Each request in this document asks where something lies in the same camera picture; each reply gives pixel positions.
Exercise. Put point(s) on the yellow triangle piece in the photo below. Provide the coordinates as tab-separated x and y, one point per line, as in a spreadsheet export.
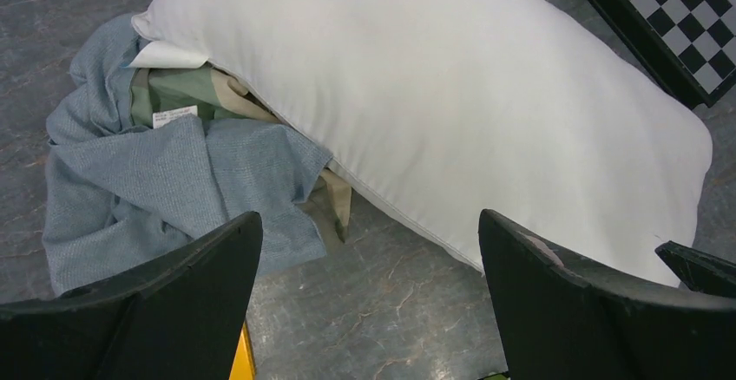
243	367

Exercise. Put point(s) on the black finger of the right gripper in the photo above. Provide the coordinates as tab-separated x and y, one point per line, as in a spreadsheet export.
699	271

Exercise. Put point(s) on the white pillow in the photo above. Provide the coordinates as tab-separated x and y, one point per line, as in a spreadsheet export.
434	110

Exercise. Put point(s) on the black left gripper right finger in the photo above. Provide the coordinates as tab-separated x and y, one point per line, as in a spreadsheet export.
562	315

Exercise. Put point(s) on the black white checkerboard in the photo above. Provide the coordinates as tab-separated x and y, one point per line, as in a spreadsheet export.
687	46

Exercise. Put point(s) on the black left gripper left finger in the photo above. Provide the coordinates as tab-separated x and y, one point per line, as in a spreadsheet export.
178	316

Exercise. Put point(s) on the blue grey pillowcase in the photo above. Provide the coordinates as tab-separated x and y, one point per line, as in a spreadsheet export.
143	161

